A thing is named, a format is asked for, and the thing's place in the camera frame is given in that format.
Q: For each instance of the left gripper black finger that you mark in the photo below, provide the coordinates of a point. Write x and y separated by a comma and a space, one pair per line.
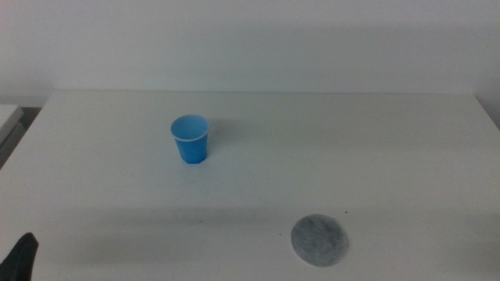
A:
20, 259

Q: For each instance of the blue plastic cup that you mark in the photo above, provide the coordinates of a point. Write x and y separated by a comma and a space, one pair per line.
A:
190, 146

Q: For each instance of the round grey cup mat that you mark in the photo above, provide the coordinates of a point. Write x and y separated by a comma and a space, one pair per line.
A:
319, 240

